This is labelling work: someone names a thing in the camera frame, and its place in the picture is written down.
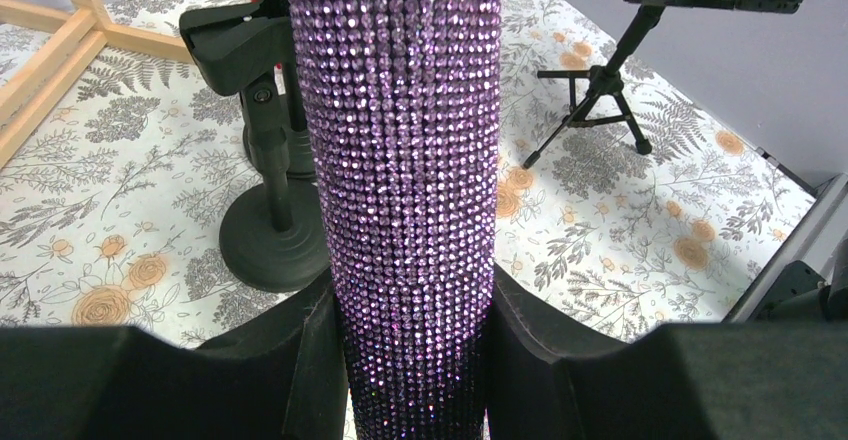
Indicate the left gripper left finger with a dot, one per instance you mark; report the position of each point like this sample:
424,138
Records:
281,375

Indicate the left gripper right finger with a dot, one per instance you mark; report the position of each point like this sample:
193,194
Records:
551,377

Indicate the black tripod shock-mount stand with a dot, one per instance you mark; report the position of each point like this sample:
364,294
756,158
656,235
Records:
588,86

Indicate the purple glitter microphone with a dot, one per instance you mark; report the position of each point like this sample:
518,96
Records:
402,103

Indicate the black round-base mic stand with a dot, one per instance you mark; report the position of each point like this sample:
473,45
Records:
301,163

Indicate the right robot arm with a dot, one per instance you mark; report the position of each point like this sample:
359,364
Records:
806,279

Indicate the wooden clothes rack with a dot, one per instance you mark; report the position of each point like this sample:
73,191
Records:
76,39

